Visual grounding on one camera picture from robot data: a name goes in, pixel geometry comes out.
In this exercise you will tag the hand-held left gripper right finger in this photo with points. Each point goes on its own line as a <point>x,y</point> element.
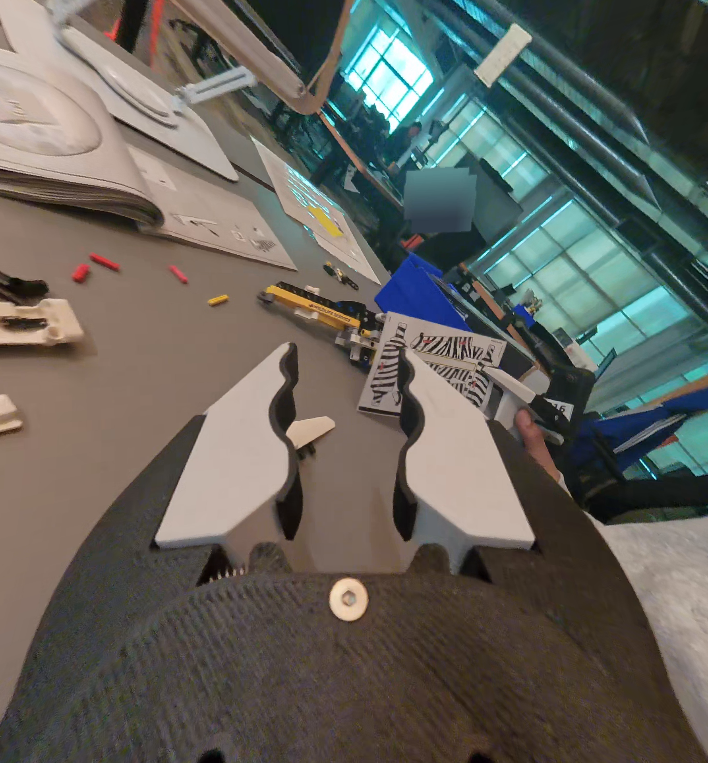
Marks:
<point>467,477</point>

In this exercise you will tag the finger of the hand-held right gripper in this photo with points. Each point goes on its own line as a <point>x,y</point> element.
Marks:
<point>513,410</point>
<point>509,384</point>

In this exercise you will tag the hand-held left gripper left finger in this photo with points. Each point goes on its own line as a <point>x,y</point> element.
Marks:
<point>229,465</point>

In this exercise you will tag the zebra sticker sheet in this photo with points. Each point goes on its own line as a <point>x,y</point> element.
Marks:
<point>443,357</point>

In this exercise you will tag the white lego wing panel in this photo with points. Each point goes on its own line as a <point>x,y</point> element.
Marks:
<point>315,426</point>

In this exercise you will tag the person's right forearm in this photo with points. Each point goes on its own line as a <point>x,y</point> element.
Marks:
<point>676,596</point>

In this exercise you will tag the yellow lego pin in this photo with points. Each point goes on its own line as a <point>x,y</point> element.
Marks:
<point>218,300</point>

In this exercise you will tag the yellow lego plane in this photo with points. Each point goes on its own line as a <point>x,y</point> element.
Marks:
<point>318,310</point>

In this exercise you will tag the red lego pin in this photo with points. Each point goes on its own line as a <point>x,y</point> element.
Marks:
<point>81,273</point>
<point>179,274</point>
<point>104,262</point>

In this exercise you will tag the small black lego assembly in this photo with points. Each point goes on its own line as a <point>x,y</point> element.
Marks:
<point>341,275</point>

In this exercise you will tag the pile of lego pieces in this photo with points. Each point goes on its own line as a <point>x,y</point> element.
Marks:
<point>32,322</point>

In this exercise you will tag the wooden board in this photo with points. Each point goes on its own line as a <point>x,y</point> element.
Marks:
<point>705,378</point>

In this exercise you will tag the blue flat panel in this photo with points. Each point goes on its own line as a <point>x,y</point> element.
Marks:
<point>705,405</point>

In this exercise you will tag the blue storage bin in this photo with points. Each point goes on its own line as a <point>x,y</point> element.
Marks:
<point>413,292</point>

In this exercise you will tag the yellow sticky note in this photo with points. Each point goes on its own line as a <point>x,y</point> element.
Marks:
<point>325,222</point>

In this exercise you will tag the white paper sheet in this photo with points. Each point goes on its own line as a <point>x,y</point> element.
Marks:
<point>300,191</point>

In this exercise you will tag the white ceiling light fixture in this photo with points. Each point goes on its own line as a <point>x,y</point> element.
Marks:
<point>503,55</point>

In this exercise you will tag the open instruction booklet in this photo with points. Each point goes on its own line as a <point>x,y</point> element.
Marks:
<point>62,149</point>

